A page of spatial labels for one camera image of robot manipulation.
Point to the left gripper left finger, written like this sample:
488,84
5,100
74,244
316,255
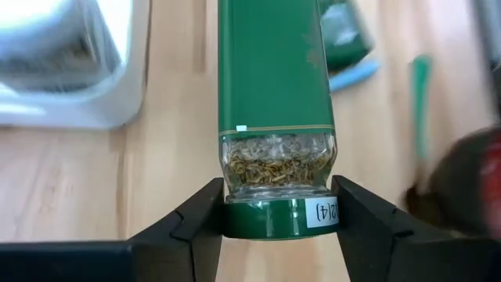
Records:
188,250

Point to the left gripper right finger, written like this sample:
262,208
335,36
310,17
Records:
375,250

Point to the red bowl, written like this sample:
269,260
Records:
466,184

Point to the white plastic bin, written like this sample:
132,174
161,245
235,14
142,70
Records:
117,109

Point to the green spice tin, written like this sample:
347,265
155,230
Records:
344,35

